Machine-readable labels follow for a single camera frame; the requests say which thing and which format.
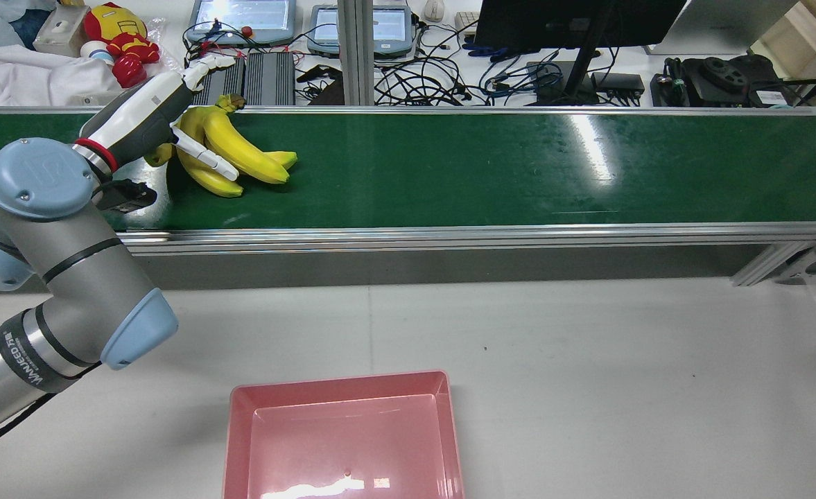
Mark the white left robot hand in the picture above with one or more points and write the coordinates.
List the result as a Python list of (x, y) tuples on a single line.
[(141, 111)]

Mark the yellow banana bunch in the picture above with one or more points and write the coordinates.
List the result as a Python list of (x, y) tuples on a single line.
[(241, 152)]

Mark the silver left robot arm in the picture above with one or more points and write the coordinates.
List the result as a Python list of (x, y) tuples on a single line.
[(68, 277)]

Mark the pink plastic basket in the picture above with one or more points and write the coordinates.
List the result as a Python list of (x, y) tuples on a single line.
[(345, 443)]

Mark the long white box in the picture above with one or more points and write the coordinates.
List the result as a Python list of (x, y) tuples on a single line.
[(92, 99)]

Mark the red yellow plush toy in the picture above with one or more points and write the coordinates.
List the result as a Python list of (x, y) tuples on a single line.
[(120, 38)]

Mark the small white cup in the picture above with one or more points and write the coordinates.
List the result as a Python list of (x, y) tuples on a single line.
[(94, 50)]

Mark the black ribbed power box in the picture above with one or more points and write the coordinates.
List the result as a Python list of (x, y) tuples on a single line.
[(224, 86), (269, 78)]

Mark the white box with knob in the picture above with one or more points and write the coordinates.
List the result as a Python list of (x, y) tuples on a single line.
[(61, 31)]

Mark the white cloth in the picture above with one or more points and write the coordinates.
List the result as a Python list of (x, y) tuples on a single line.
[(26, 76)]

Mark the grey teach pendant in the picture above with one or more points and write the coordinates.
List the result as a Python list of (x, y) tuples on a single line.
[(387, 31), (241, 19)]

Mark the blue cloth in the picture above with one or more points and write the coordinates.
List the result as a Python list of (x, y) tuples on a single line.
[(5, 21)]

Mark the white computer mouse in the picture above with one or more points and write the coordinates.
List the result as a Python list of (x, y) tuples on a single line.
[(434, 9)]

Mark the green conveyor belt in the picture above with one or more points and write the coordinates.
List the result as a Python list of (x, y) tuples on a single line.
[(449, 173)]

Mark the white keyboard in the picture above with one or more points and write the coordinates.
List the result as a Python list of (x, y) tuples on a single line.
[(466, 22)]

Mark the black Huawei monitor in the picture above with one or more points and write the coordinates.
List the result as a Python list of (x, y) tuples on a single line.
[(532, 24)]

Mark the black docking hub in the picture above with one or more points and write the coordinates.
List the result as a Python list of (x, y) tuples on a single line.
[(619, 83)]

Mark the black flanged machine part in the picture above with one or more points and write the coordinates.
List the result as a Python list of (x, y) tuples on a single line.
[(719, 80)]

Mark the silver Huawei laptop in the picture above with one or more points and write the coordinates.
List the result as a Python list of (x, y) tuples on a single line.
[(719, 24)]

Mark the aluminium conveyor leg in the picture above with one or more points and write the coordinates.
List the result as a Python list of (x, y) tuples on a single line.
[(768, 263)]

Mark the light wooden box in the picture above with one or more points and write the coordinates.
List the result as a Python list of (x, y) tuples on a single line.
[(803, 38)]

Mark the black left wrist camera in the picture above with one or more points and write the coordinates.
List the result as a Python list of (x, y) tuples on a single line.
[(127, 195)]

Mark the aluminium profile post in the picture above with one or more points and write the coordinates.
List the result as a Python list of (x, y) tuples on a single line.
[(356, 48)]

